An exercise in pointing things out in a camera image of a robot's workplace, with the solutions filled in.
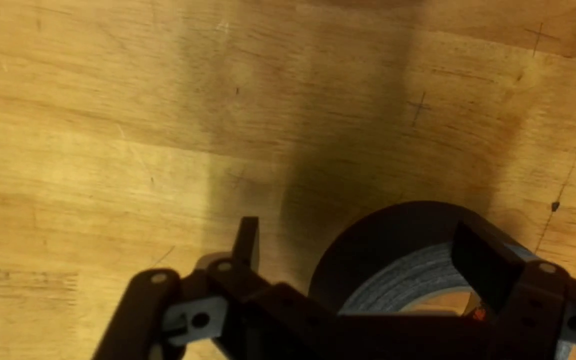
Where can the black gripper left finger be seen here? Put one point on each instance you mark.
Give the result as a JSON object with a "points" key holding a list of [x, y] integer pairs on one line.
{"points": [[168, 301]]}

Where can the black masking tape roll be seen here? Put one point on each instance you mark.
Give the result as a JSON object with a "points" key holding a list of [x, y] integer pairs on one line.
{"points": [[381, 253]]}

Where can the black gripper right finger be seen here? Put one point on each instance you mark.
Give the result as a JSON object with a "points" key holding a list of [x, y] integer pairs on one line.
{"points": [[495, 267]]}

